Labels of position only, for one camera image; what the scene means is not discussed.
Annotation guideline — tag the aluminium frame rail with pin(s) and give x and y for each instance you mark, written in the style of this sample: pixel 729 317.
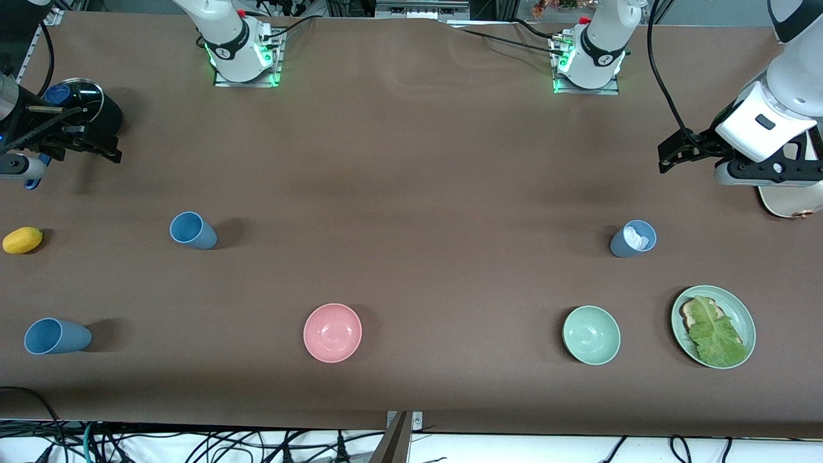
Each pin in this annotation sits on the aluminium frame rail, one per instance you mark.
pixel 38 45

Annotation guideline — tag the aluminium frame crossbar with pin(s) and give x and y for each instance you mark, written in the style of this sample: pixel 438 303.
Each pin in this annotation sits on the aluminium frame crossbar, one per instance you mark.
pixel 421 9

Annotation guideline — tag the green plate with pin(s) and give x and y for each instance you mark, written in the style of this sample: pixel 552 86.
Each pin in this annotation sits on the green plate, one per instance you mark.
pixel 739 308

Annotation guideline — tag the pink bowl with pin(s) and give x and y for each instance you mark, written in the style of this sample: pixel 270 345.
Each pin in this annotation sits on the pink bowl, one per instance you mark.
pixel 332 332

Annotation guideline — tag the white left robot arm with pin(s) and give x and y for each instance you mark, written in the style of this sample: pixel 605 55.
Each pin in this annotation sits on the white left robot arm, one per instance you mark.
pixel 604 38

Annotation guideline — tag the brown stand pole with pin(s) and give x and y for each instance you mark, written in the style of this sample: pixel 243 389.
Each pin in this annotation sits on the brown stand pole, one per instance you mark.
pixel 393 444

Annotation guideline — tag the glass lid with blue knob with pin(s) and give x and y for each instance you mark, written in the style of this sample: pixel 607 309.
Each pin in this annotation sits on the glass lid with blue knob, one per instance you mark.
pixel 87 96

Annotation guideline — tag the green bowl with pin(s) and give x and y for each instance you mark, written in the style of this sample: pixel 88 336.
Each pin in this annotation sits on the green bowl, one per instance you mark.
pixel 591 335

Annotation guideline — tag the yellow lemon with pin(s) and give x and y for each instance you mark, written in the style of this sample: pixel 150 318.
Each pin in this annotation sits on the yellow lemon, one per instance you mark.
pixel 22 240

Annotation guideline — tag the toasted bread slice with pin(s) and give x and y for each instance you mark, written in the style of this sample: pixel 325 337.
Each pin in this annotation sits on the toasted bread slice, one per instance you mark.
pixel 689 314

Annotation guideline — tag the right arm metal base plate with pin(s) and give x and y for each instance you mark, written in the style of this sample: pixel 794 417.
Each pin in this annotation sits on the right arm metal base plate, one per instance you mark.
pixel 247 82

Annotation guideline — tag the blue cup with white paper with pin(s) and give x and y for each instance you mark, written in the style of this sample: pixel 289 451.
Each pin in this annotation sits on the blue cup with white paper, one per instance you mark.
pixel 622 244

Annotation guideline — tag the metal table edge bracket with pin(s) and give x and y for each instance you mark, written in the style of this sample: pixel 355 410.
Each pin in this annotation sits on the metal table edge bracket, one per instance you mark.
pixel 418 421

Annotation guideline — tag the cream toaster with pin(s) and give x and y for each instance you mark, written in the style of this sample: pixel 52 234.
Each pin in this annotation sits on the cream toaster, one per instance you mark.
pixel 787 202

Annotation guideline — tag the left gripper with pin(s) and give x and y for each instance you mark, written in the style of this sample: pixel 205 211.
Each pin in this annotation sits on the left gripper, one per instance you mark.
pixel 702 143

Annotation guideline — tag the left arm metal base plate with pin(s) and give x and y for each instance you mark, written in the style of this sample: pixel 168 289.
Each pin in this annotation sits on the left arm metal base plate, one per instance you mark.
pixel 585 91

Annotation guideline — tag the green lettuce leaf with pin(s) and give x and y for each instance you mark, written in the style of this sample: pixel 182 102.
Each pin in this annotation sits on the green lettuce leaf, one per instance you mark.
pixel 717 334

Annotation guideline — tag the crumpled white paper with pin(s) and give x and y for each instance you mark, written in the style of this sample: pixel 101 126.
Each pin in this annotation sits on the crumpled white paper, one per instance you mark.
pixel 636 236

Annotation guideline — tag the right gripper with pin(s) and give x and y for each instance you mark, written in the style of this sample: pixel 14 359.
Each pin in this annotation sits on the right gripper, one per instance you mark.
pixel 56 133

